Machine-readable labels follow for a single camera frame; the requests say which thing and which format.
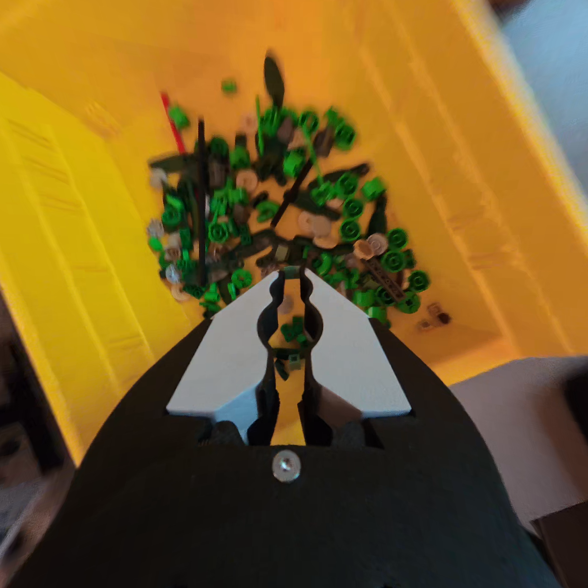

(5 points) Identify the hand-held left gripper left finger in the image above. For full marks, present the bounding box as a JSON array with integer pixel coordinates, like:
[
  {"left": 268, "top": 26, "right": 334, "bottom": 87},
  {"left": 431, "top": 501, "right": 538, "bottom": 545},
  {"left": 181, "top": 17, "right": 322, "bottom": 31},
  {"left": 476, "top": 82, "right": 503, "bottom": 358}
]
[{"left": 166, "top": 270, "right": 286, "bottom": 445}]

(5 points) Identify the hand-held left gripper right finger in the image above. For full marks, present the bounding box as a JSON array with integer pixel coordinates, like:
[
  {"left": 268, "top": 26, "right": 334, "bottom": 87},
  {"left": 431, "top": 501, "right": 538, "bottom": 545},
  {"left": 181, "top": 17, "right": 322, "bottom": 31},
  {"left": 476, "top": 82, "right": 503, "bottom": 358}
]
[{"left": 299, "top": 268, "right": 413, "bottom": 445}]

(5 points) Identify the pile of toy bricks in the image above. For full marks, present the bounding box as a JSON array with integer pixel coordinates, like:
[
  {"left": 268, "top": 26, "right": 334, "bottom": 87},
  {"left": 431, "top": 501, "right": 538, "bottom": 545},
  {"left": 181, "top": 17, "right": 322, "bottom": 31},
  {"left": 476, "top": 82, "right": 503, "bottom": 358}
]
[{"left": 147, "top": 46, "right": 453, "bottom": 382}]

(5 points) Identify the yellow plastic bin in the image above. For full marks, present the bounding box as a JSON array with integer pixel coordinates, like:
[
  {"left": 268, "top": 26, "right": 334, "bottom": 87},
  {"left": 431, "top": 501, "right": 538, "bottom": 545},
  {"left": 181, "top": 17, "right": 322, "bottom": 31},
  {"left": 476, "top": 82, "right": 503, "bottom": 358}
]
[{"left": 0, "top": 0, "right": 588, "bottom": 465}]

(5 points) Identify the person's left forearm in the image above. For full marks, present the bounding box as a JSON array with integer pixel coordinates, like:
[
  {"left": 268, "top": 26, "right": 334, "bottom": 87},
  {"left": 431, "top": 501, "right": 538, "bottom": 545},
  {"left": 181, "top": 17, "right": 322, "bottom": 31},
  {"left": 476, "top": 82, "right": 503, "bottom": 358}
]
[{"left": 449, "top": 356, "right": 588, "bottom": 524}]

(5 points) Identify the long black toy rod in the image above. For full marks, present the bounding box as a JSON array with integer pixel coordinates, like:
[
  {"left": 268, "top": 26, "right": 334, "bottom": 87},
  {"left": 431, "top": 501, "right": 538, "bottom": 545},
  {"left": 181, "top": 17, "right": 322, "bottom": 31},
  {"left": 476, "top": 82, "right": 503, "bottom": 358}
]
[{"left": 197, "top": 119, "right": 208, "bottom": 288}]

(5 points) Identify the red toy rod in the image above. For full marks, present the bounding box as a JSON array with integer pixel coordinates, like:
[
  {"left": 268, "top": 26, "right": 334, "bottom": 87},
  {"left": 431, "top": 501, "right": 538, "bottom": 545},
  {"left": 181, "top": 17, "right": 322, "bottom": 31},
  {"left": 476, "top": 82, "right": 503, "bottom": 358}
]
[{"left": 160, "top": 92, "right": 187, "bottom": 154}]

